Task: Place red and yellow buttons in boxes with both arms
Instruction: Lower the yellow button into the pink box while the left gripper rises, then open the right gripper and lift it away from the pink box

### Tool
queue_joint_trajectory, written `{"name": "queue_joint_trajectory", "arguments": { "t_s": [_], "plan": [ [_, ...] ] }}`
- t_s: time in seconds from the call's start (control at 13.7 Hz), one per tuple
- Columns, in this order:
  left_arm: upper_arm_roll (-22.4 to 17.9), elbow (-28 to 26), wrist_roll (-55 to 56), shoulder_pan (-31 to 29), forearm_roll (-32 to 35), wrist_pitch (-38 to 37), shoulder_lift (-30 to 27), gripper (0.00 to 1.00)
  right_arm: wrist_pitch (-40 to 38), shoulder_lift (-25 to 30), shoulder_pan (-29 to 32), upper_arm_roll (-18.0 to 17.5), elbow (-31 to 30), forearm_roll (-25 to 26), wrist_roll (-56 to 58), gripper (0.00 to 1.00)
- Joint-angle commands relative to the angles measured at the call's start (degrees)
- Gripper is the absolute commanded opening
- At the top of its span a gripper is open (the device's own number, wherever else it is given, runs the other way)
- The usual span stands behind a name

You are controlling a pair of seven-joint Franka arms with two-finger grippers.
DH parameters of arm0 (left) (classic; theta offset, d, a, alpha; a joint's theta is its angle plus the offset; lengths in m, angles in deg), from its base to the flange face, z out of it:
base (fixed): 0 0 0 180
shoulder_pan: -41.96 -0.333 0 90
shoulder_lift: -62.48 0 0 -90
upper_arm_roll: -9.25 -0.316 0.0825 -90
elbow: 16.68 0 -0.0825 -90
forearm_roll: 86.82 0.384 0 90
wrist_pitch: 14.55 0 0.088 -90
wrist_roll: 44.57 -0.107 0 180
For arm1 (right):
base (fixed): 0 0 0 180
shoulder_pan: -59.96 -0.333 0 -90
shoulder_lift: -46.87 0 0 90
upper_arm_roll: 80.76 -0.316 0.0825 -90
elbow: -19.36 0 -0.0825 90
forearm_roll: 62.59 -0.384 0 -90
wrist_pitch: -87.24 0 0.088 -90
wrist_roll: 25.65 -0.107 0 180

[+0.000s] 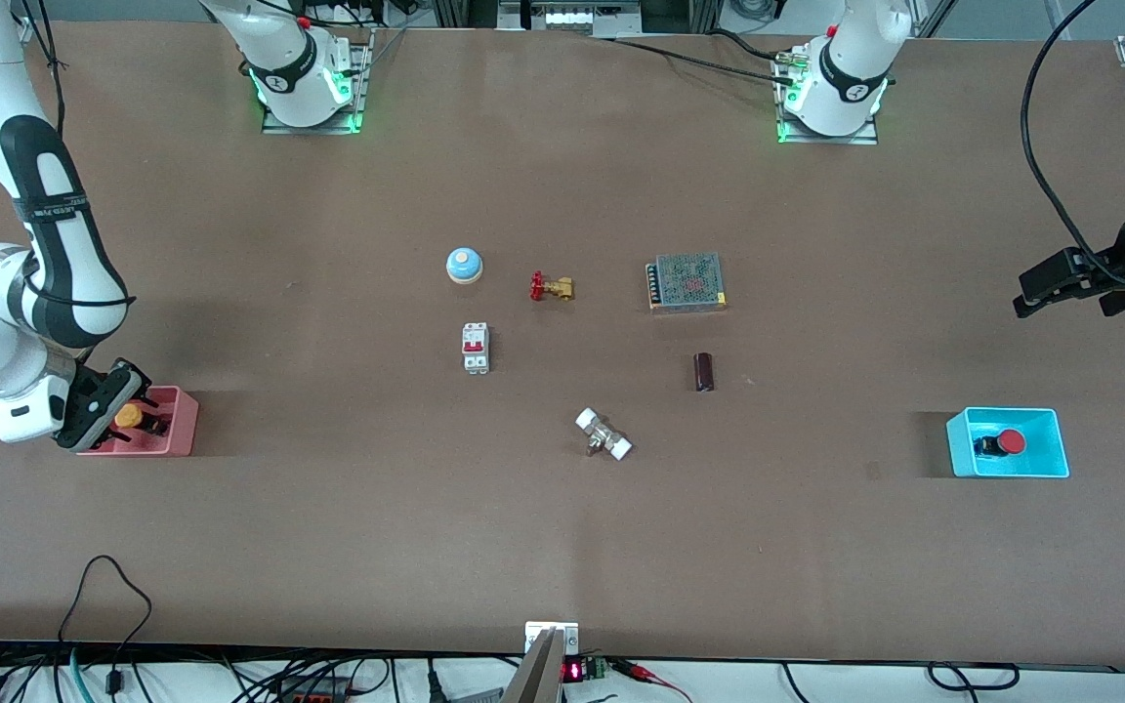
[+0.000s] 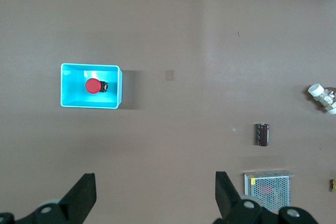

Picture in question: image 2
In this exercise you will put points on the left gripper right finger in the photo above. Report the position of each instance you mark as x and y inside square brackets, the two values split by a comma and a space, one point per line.
[231, 205]

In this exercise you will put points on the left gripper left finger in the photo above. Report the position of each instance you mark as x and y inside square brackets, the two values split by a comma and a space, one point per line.
[76, 203]

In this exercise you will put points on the red push button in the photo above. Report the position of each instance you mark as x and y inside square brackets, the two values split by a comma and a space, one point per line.
[92, 86]

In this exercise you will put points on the metal mesh power supply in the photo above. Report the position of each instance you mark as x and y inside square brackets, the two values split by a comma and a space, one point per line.
[270, 192]

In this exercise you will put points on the dark brown capacitor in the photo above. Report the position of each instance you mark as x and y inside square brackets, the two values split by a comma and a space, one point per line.
[262, 134]

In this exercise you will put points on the cyan plastic box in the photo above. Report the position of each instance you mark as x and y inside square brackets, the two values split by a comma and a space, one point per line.
[73, 95]

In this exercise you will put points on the white pipe valve fitting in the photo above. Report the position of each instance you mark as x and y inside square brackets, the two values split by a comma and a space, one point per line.
[321, 95]

